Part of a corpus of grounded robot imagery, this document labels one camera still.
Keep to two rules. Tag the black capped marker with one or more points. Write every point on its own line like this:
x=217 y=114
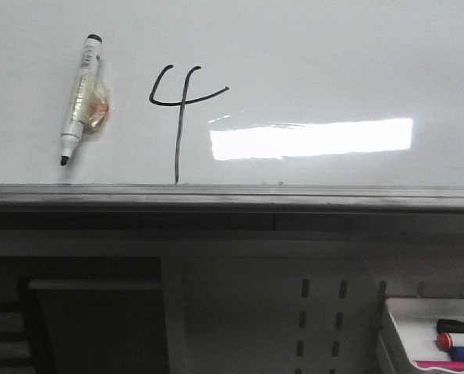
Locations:
x=449 y=326

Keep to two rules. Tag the pink highlighter marker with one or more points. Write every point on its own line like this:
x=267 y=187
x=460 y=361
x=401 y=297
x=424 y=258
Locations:
x=454 y=366

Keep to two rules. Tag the red capped marker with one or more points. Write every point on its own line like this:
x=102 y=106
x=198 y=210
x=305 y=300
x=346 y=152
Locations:
x=448 y=341

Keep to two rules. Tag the white whiteboard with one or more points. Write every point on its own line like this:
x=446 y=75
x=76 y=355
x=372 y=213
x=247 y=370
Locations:
x=341 y=93

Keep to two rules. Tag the white black-tip whiteboard marker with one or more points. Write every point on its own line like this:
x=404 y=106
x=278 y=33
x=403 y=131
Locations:
x=89 y=100

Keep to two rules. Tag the grey whiteboard marker ledge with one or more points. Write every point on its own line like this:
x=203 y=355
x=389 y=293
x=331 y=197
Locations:
x=229 y=198

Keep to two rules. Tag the white plastic marker tray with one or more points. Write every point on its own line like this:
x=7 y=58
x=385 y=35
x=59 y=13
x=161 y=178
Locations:
x=408 y=333

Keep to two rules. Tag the dark shelf unit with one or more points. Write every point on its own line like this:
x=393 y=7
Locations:
x=82 y=315

